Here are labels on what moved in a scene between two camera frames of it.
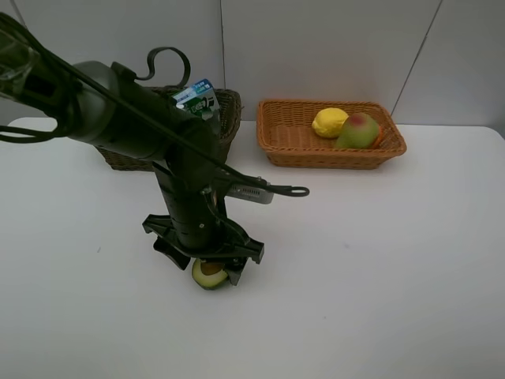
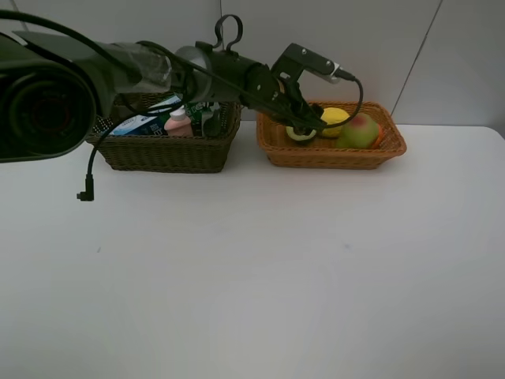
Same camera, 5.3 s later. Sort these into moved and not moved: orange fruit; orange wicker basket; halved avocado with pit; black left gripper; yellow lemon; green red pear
Moved: halved avocado with pit; black left gripper
Not moved: orange fruit; yellow lemon; green red pear; orange wicker basket
